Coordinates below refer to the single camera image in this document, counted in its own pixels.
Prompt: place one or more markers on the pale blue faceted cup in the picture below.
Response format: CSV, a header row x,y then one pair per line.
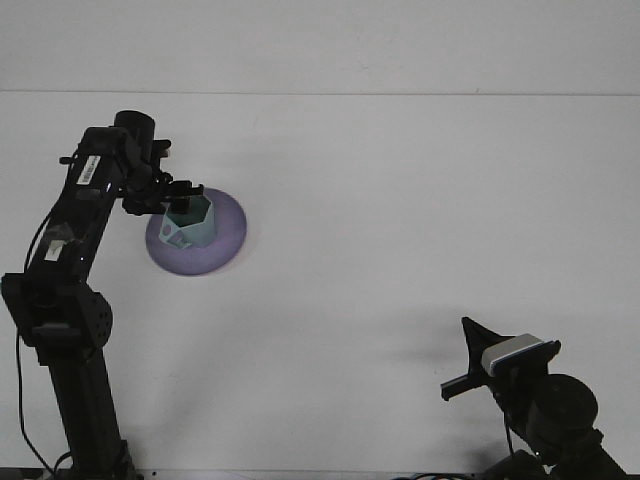
x,y
200,232

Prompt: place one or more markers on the pale purple round plate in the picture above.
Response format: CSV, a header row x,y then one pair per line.
x,y
227,240

